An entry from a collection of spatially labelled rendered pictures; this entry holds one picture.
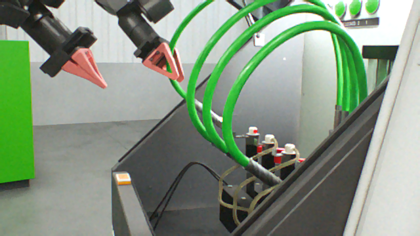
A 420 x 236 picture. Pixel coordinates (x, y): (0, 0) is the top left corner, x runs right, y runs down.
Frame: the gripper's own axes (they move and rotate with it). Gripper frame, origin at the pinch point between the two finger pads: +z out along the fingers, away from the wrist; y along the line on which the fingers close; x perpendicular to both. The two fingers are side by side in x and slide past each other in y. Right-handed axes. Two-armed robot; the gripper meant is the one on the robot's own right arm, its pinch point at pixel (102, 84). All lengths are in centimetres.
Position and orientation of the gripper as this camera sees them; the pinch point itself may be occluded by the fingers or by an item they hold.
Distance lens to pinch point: 79.6
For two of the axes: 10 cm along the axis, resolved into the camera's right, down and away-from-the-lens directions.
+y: 7.2, -6.9, -1.1
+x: -0.2, -1.7, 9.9
